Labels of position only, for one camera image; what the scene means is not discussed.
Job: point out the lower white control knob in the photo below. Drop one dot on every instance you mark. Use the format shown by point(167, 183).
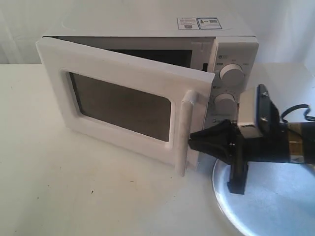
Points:
point(225, 103)

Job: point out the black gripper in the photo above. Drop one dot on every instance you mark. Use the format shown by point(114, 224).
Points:
point(272, 148)

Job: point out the black and gold robot arm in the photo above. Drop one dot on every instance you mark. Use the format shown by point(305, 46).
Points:
point(292, 143)

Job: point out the white microwave oven body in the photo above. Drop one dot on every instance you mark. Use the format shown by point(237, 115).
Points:
point(151, 32)

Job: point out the white control knob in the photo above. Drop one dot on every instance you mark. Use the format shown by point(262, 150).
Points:
point(232, 75)
point(225, 103)

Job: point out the white microwave door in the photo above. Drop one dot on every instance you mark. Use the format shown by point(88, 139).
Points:
point(142, 105)

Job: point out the round stainless steel tray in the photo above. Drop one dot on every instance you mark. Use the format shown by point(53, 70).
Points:
point(279, 199)

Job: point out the upper white control knob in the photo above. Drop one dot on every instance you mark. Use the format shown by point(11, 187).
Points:
point(232, 75)

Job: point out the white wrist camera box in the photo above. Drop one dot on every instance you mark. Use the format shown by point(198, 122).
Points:
point(257, 115)

